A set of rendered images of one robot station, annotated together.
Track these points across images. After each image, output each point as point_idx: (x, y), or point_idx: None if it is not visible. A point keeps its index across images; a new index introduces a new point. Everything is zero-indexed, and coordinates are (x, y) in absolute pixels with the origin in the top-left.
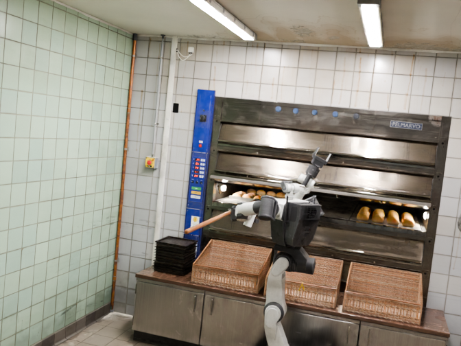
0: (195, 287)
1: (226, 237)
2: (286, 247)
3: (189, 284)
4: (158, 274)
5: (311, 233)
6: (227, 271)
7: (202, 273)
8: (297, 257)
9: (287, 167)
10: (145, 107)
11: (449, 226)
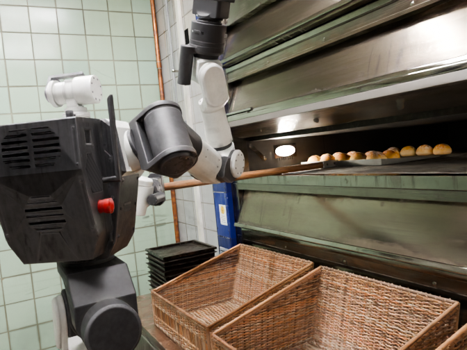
0: (149, 337)
1: (260, 240)
2: (64, 266)
3: (144, 329)
4: (144, 303)
5: (73, 218)
6: (176, 310)
7: (160, 310)
8: (68, 299)
9: (313, 72)
10: (169, 53)
11: None
